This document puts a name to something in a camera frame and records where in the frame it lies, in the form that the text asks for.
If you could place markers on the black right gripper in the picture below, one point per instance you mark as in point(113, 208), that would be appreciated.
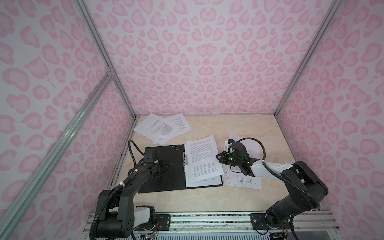
point(224, 154)

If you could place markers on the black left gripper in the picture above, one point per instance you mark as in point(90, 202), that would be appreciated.
point(164, 166)

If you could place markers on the paper with diagram bottom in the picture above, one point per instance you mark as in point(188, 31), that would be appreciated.
point(235, 178)

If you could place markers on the printed paper stack top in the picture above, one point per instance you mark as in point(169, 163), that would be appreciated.
point(211, 182)

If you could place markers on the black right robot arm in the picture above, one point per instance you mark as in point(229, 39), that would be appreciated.
point(305, 189)

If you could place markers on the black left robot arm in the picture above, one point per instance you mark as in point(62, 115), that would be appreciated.
point(116, 216)

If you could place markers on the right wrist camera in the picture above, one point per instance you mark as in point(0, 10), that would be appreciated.
point(235, 147)

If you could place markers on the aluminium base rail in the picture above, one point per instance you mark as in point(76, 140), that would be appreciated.
point(314, 225)

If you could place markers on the diagonal aluminium frame bar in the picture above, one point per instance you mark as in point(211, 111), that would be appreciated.
point(21, 204)

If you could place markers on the left corner aluminium post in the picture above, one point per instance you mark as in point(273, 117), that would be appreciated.
point(91, 26)

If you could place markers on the corner aluminium post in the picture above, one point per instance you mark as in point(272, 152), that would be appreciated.
point(315, 42)
point(91, 26)

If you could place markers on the right corner aluminium post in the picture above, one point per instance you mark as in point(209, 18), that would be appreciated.
point(315, 42)

